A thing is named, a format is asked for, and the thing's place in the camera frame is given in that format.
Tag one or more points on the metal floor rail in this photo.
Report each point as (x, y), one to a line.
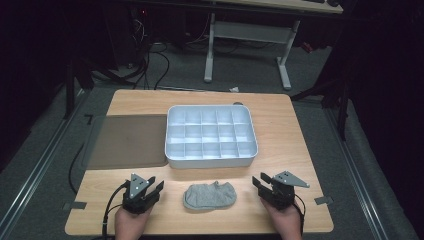
(40, 166)
(356, 176)

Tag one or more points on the black metal stand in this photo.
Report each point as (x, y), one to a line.
(69, 90)
(342, 110)

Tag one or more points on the dark round table grommet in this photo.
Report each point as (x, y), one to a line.
(237, 103)

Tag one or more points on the person's left hand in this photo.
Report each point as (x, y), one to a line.
(131, 225)

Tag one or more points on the white-framed desk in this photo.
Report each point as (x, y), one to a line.
(250, 31)

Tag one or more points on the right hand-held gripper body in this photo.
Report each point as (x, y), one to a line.
(281, 195)

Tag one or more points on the grey tape piece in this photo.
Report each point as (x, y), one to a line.
(75, 205)
(323, 200)

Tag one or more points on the person's right hand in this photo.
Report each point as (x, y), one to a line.
(286, 223)

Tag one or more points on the white paper scrap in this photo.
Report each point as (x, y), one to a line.
(234, 89)

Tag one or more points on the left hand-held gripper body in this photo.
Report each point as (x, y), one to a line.
(138, 196)

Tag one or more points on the white compartment box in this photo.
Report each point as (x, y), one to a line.
(210, 136)

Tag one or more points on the grey sock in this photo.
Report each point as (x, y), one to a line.
(208, 196)

